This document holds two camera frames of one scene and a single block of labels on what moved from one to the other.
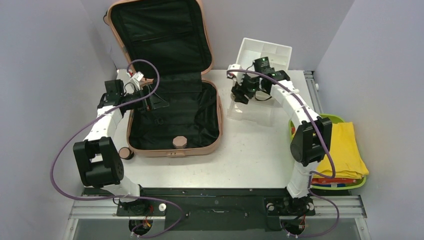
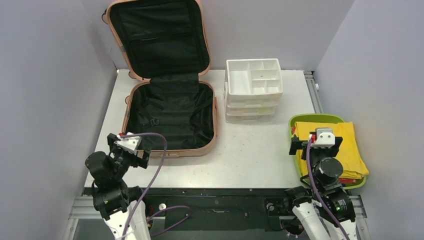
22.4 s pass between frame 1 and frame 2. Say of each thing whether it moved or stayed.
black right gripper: moved
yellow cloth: stayed
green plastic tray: stayed
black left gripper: moved
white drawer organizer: moved
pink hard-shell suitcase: stayed
